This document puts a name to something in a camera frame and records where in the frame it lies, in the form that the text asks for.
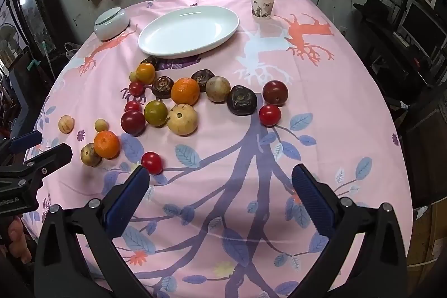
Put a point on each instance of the yellow-orange tangerine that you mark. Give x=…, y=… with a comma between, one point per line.
x=145, y=73

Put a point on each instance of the tan passion fruit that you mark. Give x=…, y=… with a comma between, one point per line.
x=218, y=89

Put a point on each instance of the small yellow fruit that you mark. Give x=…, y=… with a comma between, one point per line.
x=101, y=125
x=132, y=76

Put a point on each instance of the large dark purple mangosteen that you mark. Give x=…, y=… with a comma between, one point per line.
x=242, y=100

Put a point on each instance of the white oval plate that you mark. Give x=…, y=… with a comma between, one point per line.
x=188, y=29

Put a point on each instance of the dark red plum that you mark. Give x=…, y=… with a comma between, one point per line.
x=275, y=92
x=133, y=122

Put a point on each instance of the printed paper cup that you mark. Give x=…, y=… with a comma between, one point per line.
x=262, y=4

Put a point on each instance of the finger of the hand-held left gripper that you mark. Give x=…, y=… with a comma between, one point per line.
x=26, y=139
x=52, y=155

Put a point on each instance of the black computer monitor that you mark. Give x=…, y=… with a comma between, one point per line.
x=417, y=25

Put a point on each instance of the striped tan fruit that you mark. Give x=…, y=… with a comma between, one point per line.
x=87, y=155
x=66, y=124

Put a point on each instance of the pale tan round fruit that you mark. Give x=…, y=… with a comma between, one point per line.
x=182, y=119

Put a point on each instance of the black glass door cabinet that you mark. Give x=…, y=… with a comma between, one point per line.
x=21, y=1

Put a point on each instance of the white lidded ceramic jar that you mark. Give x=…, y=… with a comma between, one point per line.
x=111, y=25

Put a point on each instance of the person's left hand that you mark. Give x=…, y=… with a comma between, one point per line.
x=19, y=242

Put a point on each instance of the black computer desk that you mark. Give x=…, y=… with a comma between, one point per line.
x=394, y=60

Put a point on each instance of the clear plastic bag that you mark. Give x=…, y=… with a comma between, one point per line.
x=71, y=49

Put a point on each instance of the pink printed tablecloth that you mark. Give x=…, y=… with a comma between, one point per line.
x=349, y=109

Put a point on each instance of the orange tangerine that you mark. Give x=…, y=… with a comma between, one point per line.
x=185, y=91
x=107, y=144

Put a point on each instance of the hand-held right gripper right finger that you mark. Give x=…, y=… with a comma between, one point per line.
x=312, y=202

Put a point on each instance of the brown cardboard box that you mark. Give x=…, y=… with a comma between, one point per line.
x=431, y=231

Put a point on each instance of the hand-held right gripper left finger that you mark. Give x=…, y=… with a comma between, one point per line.
x=129, y=200

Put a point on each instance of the red cherry tomato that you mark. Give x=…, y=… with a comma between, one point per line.
x=132, y=106
x=136, y=88
x=152, y=163
x=270, y=115

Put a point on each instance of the green-yellow tangerine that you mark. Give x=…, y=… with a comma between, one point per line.
x=156, y=113

